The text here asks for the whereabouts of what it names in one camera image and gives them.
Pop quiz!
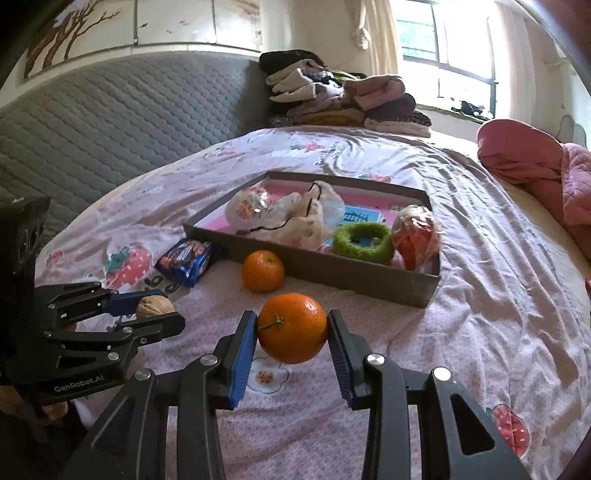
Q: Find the green hair scrunchie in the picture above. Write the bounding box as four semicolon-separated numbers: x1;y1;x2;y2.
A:
333;223;395;265

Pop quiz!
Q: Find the orange tangerine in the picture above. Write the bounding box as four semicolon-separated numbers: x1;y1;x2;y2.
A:
241;250;286;294

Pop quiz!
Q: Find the blue snack packet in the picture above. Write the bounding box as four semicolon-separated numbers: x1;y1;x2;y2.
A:
154;239;218;288

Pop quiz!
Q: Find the packaged egg with red print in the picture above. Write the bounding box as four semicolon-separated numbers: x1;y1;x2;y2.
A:
225;187;278;230

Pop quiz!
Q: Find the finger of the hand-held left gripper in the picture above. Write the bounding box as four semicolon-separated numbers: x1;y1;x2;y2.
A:
34;281;168;324
44;312;186;346

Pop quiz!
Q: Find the walnut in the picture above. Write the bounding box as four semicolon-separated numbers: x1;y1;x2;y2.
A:
136;296;176;320

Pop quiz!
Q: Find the person's left hand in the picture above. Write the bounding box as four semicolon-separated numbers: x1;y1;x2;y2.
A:
39;400;71;422

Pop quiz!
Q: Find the grey quilted headboard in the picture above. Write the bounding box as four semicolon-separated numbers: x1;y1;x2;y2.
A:
0;51;273;259

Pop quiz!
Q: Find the red snack packet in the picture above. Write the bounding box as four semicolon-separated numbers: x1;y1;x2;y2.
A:
392;205;444;271

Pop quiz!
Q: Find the pink quilt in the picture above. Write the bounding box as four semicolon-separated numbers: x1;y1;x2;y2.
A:
477;119;591;227

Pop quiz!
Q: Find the pile of folded clothes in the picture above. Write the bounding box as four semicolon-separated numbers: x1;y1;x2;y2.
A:
259;50;432;138

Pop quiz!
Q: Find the tree wall picture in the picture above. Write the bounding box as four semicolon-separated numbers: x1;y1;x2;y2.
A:
23;0;264;79

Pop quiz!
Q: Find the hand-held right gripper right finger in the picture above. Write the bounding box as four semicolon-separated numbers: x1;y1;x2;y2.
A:
327;309;532;480

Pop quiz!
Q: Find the grey cardboard tray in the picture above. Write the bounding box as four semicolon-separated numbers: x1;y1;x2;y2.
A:
183;171;441;309

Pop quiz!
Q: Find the large orange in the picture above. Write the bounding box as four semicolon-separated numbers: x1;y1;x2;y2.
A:
257;293;329;365

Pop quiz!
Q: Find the window sill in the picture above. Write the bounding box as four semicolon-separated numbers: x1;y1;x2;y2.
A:
416;104;490;124

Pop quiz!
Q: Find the cream curtain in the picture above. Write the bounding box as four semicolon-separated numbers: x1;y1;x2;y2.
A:
351;0;402;79

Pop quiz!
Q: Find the white plastic bag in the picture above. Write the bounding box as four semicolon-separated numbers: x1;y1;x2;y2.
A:
252;181;346;250

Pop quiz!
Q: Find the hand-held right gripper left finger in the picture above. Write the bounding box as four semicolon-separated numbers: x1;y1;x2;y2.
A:
58;310;258;480

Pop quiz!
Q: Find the window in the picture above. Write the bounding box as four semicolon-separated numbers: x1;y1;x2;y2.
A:
397;0;499;116

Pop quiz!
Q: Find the floral pink bedsheet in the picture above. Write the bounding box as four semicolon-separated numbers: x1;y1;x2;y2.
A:
34;124;591;480

